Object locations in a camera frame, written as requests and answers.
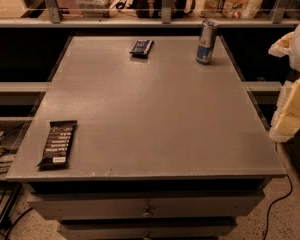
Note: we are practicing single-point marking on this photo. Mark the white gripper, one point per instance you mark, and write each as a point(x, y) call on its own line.
point(285, 124)

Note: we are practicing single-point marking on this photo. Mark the redbull can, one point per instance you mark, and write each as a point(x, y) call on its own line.
point(206, 41)

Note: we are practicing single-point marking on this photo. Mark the black rxbar chocolate bar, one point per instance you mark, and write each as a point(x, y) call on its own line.
point(58, 145)

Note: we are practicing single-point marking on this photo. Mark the printed snack bag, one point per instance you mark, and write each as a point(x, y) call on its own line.
point(232, 9)

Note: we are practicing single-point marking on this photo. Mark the grey drawer cabinet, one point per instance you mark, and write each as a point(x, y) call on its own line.
point(166, 132)

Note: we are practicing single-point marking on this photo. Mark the dark blue snack bar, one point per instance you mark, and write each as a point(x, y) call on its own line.
point(142, 48)

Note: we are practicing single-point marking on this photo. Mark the black backpack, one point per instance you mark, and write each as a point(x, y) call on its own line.
point(153, 8)

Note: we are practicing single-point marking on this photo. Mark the round drawer knob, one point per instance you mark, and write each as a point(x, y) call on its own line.
point(147, 213)

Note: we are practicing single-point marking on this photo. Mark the grey metal railing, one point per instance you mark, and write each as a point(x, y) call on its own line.
point(14, 14)

